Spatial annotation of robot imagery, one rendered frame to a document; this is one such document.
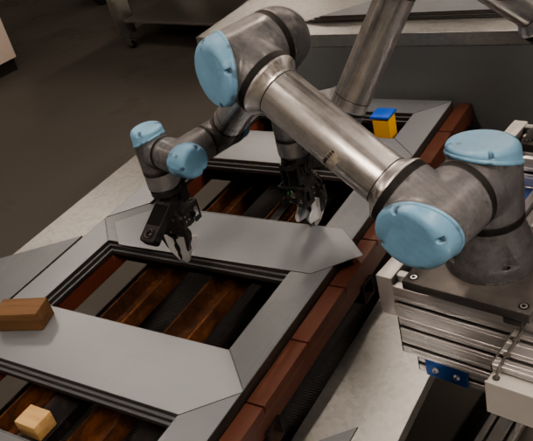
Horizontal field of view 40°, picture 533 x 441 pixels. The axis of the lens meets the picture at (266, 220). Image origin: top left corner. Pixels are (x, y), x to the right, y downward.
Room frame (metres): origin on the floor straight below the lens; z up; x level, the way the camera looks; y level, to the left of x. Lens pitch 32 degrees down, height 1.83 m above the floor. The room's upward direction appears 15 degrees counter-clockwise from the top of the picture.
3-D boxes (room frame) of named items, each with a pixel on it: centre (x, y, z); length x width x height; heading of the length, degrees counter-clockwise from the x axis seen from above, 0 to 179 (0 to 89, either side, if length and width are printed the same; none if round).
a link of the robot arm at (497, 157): (0.99, -0.35, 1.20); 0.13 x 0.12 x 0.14; 126
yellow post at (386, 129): (1.96, -0.41, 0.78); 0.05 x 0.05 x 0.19; 52
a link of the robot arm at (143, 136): (1.52, 0.20, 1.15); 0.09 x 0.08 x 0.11; 36
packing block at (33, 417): (1.15, 0.56, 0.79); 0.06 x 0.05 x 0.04; 52
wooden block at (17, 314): (1.43, 0.60, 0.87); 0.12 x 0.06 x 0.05; 70
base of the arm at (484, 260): (0.99, -0.35, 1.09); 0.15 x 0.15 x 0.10
